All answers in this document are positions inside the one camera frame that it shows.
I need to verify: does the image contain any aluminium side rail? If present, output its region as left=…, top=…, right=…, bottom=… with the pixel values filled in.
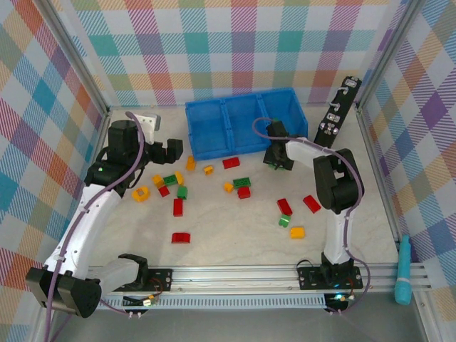
left=83, top=108, right=114, bottom=179
left=355, top=106, right=402, bottom=250

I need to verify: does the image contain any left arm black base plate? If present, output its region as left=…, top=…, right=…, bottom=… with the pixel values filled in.
left=140, top=268, right=174, bottom=293

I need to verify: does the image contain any yellow ring lego piece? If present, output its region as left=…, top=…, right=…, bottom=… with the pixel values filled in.
left=131, top=187, right=152, bottom=203

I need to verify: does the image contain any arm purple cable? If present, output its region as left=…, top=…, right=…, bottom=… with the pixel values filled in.
left=252, top=117, right=372, bottom=316
left=42, top=111, right=150, bottom=342

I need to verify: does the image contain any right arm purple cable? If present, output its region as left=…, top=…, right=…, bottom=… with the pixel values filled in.
left=252, top=117, right=372, bottom=316

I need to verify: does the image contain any white slotted cable tray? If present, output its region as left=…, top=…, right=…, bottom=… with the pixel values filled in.
left=98, top=296, right=327, bottom=310

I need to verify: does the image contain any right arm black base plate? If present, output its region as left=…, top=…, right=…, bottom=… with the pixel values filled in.
left=297, top=265, right=364, bottom=290

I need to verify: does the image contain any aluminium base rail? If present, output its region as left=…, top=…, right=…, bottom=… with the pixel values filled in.
left=87, top=262, right=428, bottom=296

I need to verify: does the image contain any black tool holder strip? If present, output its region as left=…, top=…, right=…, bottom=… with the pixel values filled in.
left=313, top=76, right=363, bottom=150

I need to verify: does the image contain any aluminium frame post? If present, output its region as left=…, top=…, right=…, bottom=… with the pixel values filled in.
left=356, top=0, right=427, bottom=111
left=41, top=0, right=111, bottom=115

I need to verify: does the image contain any teal marker pen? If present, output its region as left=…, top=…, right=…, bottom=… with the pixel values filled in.
left=393, top=234, right=413, bottom=306

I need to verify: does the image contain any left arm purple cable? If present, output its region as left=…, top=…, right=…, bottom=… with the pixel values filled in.
left=42, top=111, right=150, bottom=342

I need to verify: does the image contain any blue three-compartment bin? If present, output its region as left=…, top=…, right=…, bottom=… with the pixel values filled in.
left=185, top=88, right=308, bottom=162

